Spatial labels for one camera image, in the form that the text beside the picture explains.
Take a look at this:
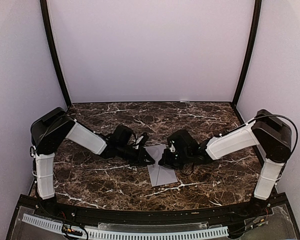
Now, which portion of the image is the black front rail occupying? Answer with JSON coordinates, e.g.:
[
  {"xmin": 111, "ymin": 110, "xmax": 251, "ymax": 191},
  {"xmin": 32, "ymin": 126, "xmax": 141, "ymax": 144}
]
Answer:
[{"xmin": 24, "ymin": 197, "xmax": 267, "ymax": 226}]

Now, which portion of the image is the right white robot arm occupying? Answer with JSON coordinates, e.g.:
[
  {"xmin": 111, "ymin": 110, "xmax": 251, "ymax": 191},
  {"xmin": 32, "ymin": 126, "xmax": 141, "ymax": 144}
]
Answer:
[{"xmin": 158, "ymin": 109, "xmax": 298, "ymax": 217}]

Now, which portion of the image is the right black frame post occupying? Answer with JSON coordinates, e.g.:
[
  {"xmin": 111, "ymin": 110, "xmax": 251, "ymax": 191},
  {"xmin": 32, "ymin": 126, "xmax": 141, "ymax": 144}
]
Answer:
[{"xmin": 231, "ymin": 0, "xmax": 262, "ymax": 108}]

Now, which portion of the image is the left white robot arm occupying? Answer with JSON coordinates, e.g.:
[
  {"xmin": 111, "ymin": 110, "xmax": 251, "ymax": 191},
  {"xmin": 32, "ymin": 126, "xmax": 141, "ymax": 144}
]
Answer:
[{"xmin": 29, "ymin": 107, "xmax": 155, "ymax": 218}]

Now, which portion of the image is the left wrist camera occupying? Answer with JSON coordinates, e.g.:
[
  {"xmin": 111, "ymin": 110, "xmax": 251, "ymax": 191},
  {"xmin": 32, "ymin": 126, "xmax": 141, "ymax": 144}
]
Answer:
[{"xmin": 135, "ymin": 132, "xmax": 149, "ymax": 149}]

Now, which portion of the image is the white slotted cable duct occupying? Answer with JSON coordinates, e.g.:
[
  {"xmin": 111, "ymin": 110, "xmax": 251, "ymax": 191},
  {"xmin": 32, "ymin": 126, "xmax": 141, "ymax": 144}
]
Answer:
[{"xmin": 22, "ymin": 213, "xmax": 229, "ymax": 240}]

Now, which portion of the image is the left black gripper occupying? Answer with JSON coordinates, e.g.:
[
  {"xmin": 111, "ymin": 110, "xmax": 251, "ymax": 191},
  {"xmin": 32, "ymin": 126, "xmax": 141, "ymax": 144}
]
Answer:
[{"xmin": 117, "ymin": 143, "xmax": 155, "ymax": 166}]

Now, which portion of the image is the grey envelope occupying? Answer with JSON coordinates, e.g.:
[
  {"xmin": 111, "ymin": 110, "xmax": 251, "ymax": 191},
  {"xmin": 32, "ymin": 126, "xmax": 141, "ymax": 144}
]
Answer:
[{"xmin": 145, "ymin": 144, "xmax": 178, "ymax": 187}]

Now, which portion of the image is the black frame post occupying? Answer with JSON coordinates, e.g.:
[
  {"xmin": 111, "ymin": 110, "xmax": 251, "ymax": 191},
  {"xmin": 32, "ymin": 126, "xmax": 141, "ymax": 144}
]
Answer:
[
  {"xmin": 39, "ymin": 0, "xmax": 72, "ymax": 108},
  {"xmin": 231, "ymin": 0, "xmax": 262, "ymax": 108}
]

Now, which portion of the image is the left black frame post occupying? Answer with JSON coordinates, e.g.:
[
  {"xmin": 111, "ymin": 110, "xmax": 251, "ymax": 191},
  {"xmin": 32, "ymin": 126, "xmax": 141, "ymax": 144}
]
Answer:
[{"xmin": 39, "ymin": 0, "xmax": 72, "ymax": 108}]

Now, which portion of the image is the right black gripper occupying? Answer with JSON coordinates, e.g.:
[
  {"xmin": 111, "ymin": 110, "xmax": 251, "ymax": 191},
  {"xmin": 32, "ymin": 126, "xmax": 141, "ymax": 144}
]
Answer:
[{"xmin": 158, "ymin": 148, "xmax": 192, "ymax": 170}]

